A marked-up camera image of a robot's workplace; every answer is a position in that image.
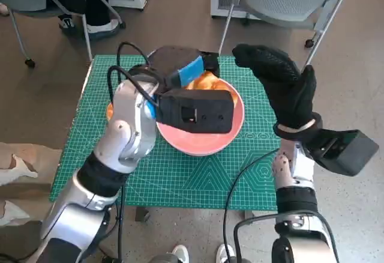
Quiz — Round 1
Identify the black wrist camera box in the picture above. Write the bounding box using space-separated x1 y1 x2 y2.
154 90 235 135
305 129 380 177

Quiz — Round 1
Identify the pink bowl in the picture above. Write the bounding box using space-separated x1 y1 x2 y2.
155 75 245 157

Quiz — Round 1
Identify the oblong braided toy bread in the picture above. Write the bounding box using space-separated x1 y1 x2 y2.
184 70 230 92

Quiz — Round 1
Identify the white shoe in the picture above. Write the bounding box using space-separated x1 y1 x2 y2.
215 244 233 263
171 244 189 263

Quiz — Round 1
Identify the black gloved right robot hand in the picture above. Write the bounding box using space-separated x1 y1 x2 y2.
232 43 318 129

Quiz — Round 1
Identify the green cutting mat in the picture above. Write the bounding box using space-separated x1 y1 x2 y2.
49 54 284 208

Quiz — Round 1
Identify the black left wrist cable loop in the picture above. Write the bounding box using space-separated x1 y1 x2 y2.
107 42 160 109

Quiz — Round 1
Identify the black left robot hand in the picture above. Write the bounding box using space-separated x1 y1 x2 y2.
148 45 221 89

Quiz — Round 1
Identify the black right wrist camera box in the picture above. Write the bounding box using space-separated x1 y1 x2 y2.
305 129 380 177

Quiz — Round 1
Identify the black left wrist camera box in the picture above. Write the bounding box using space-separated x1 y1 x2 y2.
154 90 235 135

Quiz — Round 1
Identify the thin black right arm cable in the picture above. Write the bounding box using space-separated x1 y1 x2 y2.
222 147 280 263

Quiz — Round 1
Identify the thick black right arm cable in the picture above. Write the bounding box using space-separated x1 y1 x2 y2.
233 210 341 263

